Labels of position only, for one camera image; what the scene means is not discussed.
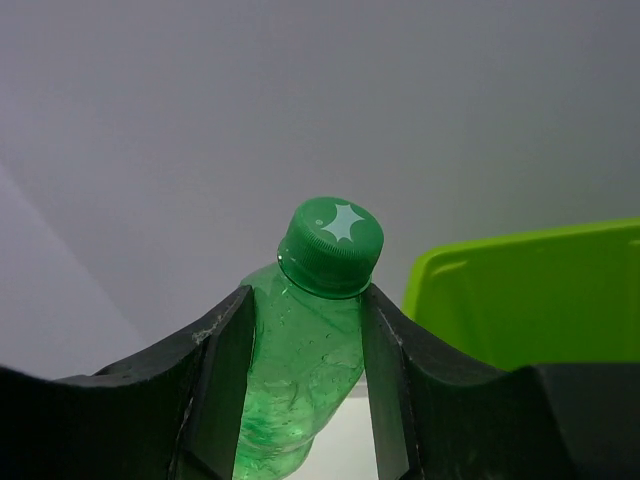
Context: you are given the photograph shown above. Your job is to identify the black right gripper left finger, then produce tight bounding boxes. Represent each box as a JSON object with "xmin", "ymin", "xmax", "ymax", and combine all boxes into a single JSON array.
[{"xmin": 1, "ymin": 287, "xmax": 255, "ymax": 479}]

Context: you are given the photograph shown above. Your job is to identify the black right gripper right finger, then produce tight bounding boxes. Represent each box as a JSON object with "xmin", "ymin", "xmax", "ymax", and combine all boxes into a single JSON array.
[{"xmin": 362, "ymin": 286, "xmax": 639, "ymax": 479}]

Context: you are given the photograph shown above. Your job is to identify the green plastic bottle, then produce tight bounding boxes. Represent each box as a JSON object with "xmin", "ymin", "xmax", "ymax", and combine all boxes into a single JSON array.
[{"xmin": 232, "ymin": 197, "xmax": 384, "ymax": 479}]

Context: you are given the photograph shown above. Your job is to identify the green plastic bin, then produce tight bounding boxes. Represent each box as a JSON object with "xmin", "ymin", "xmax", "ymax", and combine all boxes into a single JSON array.
[{"xmin": 402, "ymin": 218, "xmax": 639, "ymax": 370}]

